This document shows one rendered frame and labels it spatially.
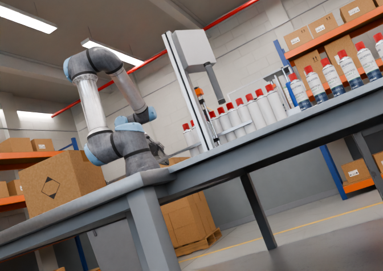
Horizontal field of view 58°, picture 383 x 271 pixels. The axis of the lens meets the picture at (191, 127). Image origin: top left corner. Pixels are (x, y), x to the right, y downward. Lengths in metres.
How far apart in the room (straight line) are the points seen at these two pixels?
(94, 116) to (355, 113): 1.04
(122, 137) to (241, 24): 5.38
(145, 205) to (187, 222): 4.22
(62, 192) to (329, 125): 1.21
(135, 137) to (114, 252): 2.63
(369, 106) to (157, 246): 0.67
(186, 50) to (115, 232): 2.66
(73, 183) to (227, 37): 5.35
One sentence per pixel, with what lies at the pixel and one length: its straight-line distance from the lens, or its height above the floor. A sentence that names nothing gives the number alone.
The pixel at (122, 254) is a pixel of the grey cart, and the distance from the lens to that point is 3.95.
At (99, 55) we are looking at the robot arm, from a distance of 1.64.
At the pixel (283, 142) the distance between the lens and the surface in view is 1.02.
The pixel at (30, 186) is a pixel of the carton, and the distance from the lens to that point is 1.83.
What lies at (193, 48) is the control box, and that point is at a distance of 1.69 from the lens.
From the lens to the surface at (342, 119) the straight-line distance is 1.01.
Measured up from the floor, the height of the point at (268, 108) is 0.98.
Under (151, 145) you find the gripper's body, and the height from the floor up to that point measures 1.05.
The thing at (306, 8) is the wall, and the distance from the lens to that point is 6.49.
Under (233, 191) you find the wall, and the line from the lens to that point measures 6.40.
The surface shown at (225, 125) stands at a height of 0.99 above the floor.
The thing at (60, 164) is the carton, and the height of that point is 1.07.
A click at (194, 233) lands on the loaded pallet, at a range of 5.19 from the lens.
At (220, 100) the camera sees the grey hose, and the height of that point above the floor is 1.09.
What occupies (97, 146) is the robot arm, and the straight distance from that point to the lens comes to 1.51.
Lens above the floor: 0.71
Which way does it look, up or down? 11 degrees up
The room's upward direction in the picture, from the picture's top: 20 degrees counter-clockwise
